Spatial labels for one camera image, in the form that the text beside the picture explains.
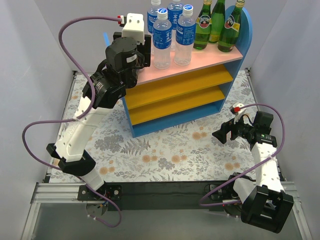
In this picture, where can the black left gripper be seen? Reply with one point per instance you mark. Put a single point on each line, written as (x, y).
(147, 50)

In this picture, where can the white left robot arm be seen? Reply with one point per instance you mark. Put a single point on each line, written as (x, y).
(109, 85)

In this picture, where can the water bottle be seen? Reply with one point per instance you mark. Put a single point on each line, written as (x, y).
(152, 16)
(175, 10)
(185, 36)
(162, 40)

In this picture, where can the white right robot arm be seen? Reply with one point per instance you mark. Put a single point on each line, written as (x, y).
(264, 202)

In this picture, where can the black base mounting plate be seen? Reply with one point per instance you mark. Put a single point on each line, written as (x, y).
(164, 195)

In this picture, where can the green Perrier bottle yellow label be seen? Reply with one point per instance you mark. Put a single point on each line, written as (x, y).
(203, 26)

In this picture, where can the blue wooden shelf unit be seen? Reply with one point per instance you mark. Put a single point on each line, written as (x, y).
(165, 98)

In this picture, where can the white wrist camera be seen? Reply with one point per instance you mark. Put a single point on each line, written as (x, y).
(238, 110)
(133, 27)

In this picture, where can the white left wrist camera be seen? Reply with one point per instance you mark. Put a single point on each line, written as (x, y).
(133, 27)

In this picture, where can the aluminium frame rail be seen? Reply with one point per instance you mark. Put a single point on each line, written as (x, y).
(48, 193)

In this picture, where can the green Perrier bottle red label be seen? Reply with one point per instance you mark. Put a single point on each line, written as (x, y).
(231, 30)

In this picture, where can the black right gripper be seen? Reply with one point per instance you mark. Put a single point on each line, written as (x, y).
(232, 130)

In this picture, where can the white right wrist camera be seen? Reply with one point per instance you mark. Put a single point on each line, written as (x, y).
(238, 110)

